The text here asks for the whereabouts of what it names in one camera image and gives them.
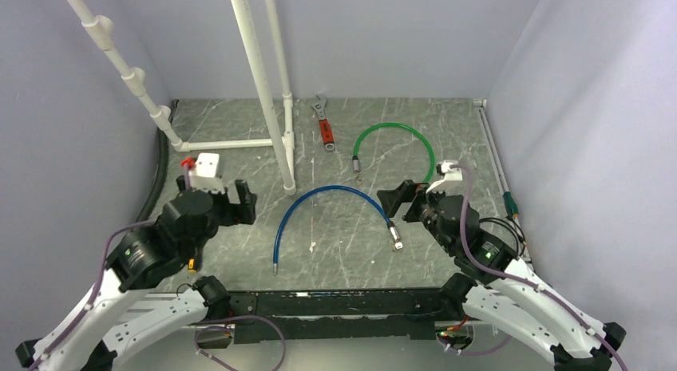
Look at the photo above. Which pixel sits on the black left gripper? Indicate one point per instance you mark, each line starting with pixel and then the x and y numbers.
pixel 243 213

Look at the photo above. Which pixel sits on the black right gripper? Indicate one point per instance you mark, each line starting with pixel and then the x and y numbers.
pixel 405 192

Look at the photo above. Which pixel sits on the green cable lock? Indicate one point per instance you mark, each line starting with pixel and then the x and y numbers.
pixel 414 135

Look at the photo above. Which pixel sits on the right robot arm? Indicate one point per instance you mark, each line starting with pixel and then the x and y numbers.
pixel 495 285

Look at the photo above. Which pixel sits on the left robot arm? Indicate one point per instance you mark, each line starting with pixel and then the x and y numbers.
pixel 91 336

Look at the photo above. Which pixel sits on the black foam tube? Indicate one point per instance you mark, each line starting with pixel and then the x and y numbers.
pixel 158 178

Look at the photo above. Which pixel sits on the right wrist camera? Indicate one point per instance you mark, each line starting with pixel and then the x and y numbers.
pixel 450 173

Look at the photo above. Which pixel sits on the white pvc pipe frame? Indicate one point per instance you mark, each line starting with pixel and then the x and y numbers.
pixel 202 47

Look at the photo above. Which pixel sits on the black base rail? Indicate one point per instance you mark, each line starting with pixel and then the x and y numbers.
pixel 416 313

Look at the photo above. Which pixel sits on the red handled adjustable wrench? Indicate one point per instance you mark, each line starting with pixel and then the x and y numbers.
pixel 326 133

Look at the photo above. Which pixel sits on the green handled screwdriver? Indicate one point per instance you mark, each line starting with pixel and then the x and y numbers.
pixel 511 208

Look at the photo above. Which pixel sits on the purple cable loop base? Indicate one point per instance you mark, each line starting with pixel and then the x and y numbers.
pixel 236 330

